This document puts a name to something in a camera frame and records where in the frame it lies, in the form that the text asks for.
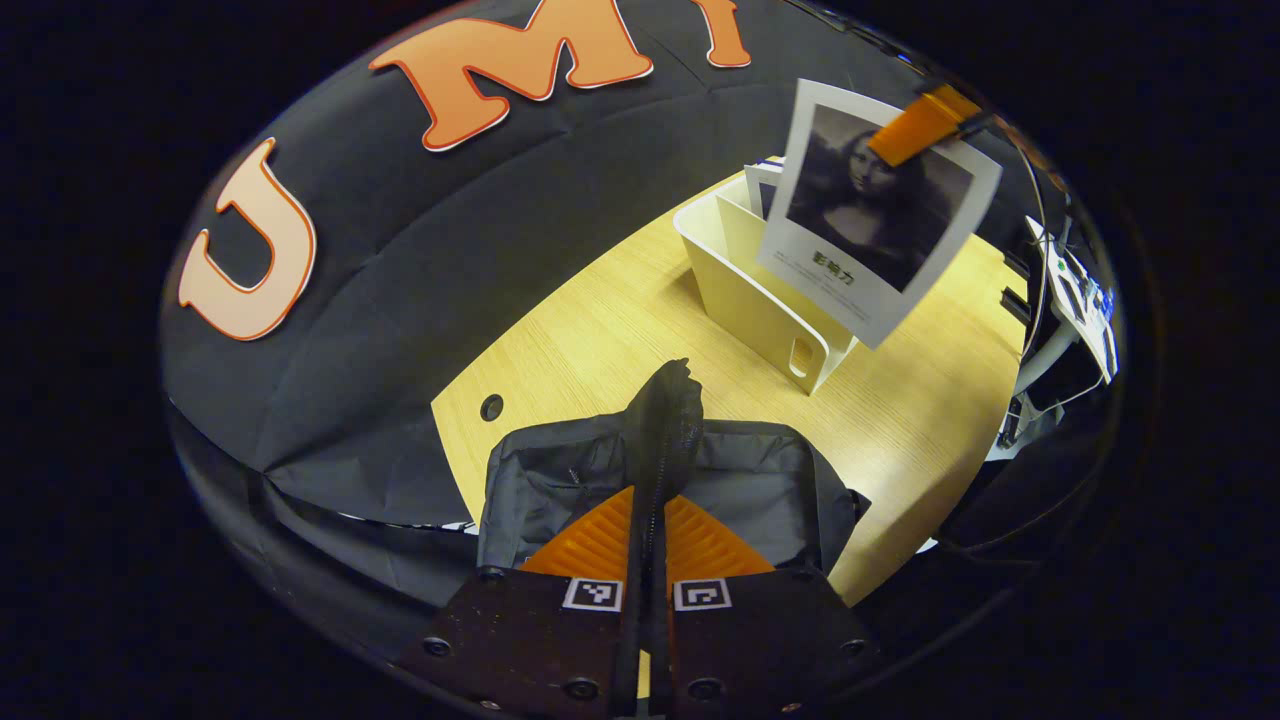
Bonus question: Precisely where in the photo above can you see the blue cover book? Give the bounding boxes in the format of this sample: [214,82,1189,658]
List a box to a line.
[743,158,791,223]

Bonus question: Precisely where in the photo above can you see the white bookshelf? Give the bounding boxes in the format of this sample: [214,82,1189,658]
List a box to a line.
[672,172,863,397]

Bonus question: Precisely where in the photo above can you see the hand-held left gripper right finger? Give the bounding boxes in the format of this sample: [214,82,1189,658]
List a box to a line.
[653,495,882,719]

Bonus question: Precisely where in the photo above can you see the white electronic device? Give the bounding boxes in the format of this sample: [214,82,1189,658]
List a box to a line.
[1025,215,1119,386]

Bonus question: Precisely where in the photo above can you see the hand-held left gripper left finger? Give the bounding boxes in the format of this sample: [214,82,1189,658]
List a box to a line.
[395,487,643,717]

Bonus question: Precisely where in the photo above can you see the black backdrop cloth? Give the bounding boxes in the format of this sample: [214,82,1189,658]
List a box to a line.
[160,0,1001,528]
[165,400,481,691]

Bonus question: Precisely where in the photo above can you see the black schoolbag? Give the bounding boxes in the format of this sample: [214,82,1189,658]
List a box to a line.
[476,357,873,606]

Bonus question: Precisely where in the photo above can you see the portrait cover book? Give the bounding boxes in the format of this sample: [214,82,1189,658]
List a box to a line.
[755,78,1004,351]

